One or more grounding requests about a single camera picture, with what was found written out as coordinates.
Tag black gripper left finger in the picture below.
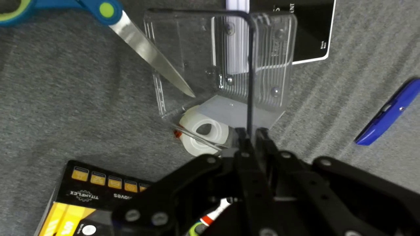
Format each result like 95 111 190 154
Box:
111 127 264 236

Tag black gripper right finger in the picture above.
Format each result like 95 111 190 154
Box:
254 127 420 236

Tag clear plastic container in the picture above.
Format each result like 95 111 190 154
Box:
142 8 300 152

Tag clear tape roll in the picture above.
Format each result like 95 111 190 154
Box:
179 106 232 157

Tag black booklet white border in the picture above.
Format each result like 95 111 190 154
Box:
249 0 339 67

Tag large blue green scissors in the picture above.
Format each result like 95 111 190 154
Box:
0 0 197 99

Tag black glove package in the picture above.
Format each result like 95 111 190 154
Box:
32 158 155 236

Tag small green handled scissors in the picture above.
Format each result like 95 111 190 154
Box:
186 219 211 236

